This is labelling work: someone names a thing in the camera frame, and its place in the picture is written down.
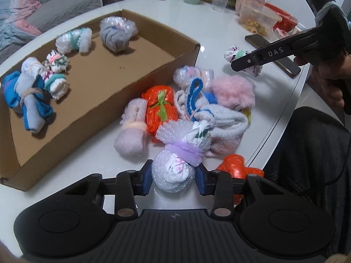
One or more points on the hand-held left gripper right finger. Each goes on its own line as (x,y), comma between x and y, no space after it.
(200,182)

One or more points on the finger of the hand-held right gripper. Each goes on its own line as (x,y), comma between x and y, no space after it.
(274,52)

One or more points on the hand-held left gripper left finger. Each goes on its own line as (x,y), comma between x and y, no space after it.
(146,180)

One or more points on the bubble wrap bundle purple band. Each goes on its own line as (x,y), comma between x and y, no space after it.
(175,167)

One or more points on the floral bubble wrap bundle green band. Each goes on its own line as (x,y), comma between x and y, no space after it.
(233,54)

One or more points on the shallow cardboard box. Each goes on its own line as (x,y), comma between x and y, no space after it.
(109,76)

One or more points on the white cloth bundle teal band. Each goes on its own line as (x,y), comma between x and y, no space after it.
(56,86)

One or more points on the grey blue sock roll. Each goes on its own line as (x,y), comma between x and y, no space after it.
(33,106)

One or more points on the grey cloth bubble wrap bundle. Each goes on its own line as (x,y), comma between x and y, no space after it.
(116,35)

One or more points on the floral bubble wrap bundle pink band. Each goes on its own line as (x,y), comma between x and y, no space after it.
(57,61)

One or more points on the bubble wrap bundle teal band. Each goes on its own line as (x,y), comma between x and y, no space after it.
(72,40)

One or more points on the white towel roll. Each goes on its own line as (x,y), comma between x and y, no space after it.
(31,67)

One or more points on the person's right hand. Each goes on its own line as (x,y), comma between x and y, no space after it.
(326,79)

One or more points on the black smartphone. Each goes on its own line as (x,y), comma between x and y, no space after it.
(259,41)

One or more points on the clear snack container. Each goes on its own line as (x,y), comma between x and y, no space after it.
(259,19)

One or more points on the red snack packet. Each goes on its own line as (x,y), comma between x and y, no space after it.
(285,16)

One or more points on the plain orange bag bundle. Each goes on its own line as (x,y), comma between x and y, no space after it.
(235,167)

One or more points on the lilac cloth roll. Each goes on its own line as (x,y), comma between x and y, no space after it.
(131,134)

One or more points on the pink fluffy ball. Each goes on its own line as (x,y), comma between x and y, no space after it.
(233,91)

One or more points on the white sock with blue trim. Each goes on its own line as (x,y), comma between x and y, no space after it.
(222,126)

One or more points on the orange bag bundle green tie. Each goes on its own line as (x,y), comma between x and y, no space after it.
(160,109)

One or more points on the clear plastic cup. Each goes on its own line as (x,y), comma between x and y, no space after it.
(220,1)

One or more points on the person's dark trousers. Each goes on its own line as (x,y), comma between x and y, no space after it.
(309,169)

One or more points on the grey sofa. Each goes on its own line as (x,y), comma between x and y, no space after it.
(68,2)

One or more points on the light blue pink blanket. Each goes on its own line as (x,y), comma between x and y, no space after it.
(16,19)

